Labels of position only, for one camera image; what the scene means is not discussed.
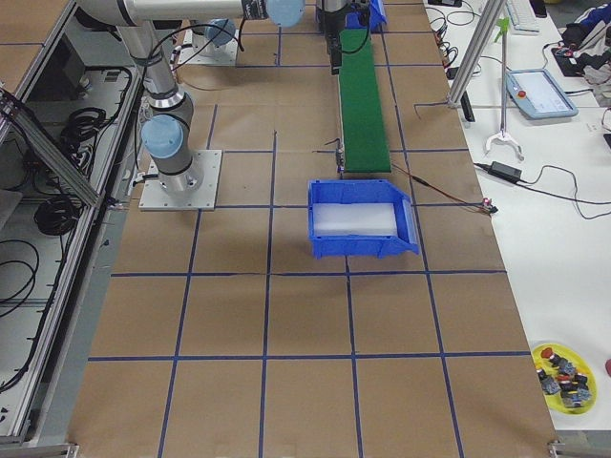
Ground blue bin with buttons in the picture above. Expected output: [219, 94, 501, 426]
[346, 0, 387, 32]

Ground blue empty bin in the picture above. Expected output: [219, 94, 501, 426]
[307, 179, 420, 259]

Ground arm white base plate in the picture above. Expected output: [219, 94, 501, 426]
[176, 33, 238, 67]
[138, 150, 222, 211]

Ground white foam pad target bin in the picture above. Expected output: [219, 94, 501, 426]
[312, 203, 397, 237]

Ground black power adapter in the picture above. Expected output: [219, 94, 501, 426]
[488, 161, 522, 183]

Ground yellow plate of buttons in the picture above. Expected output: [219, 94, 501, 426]
[531, 343, 598, 415]

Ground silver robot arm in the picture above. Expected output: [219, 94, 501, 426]
[190, 18, 237, 48]
[77, 1, 306, 193]

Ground teach pendant tablet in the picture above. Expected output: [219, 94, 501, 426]
[506, 69, 579, 119]

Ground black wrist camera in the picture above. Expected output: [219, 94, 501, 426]
[326, 33, 343, 75]

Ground aluminium frame post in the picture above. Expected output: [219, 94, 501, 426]
[447, 0, 505, 107]

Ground green handled reacher grabber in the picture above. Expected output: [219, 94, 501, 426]
[485, 18, 524, 161]

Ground red black conveyor wires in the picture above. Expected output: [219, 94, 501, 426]
[390, 161, 498, 215]

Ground green conveyor belt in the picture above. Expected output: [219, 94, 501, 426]
[339, 29, 390, 174]

